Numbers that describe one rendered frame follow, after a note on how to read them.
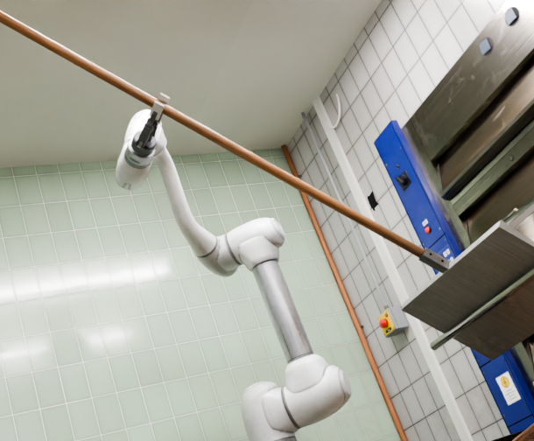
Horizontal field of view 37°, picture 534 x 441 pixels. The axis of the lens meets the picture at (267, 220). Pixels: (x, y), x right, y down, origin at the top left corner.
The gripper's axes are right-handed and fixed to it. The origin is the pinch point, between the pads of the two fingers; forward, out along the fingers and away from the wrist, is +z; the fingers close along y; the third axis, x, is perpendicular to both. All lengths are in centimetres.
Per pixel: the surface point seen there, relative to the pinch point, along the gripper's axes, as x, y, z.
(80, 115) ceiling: 36, -53, -89
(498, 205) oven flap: -120, -50, -12
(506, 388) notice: -154, -4, -45
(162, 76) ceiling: 13, -73, -64
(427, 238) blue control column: -112, -54, -50
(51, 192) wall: 34, -35, -123
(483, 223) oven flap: -120, -48, -22
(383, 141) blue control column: -81, -89, -49
